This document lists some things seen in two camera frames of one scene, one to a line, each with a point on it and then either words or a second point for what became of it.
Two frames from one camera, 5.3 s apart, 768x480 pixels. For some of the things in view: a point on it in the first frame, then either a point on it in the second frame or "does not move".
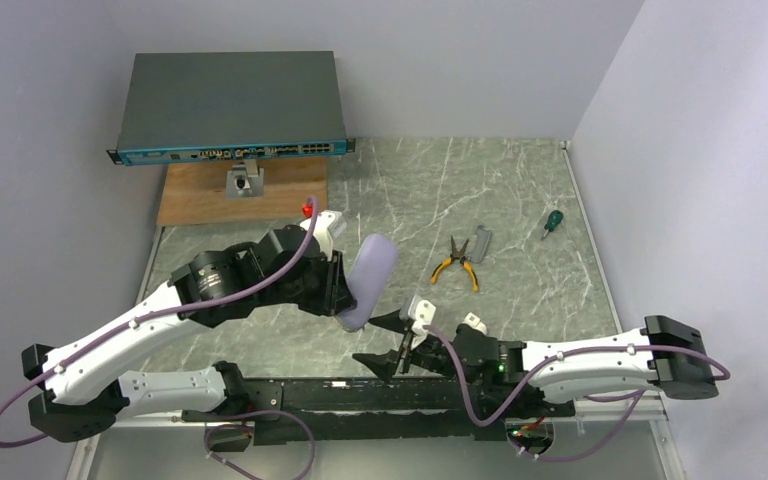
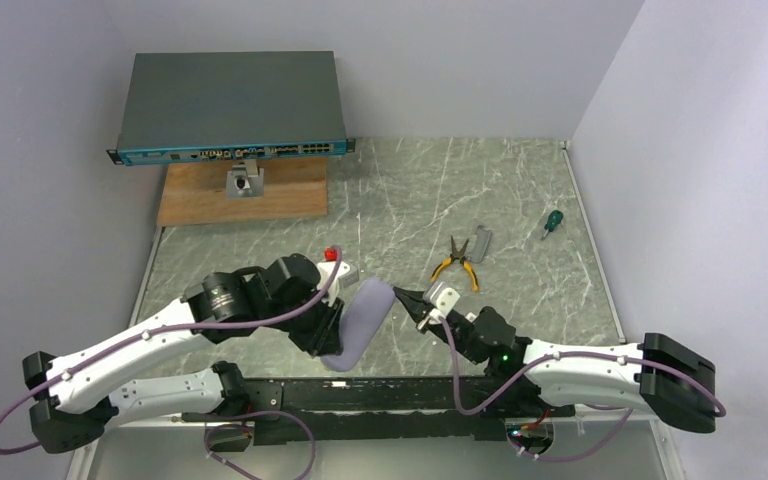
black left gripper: x=334 y=285 to x=330 y=328
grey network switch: x=195 y=106 does not move
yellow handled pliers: x=454 y=255 does not move
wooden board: x=195 y=193 does not move
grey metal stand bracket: x=244 y=181 does not move
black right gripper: x=408 y=345 to x=428 y=319
